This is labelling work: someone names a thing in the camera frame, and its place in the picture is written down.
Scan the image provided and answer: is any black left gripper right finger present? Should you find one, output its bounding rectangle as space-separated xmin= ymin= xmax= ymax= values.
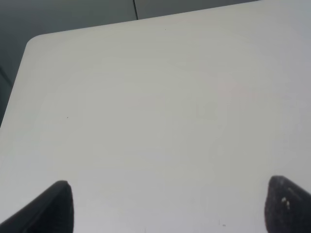
xmin=264 ymin=176 xmax=311 ymax=233

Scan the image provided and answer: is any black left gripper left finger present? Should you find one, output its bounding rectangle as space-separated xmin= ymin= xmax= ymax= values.
xmin=0 ymin=181 xmax=74 ymax=233

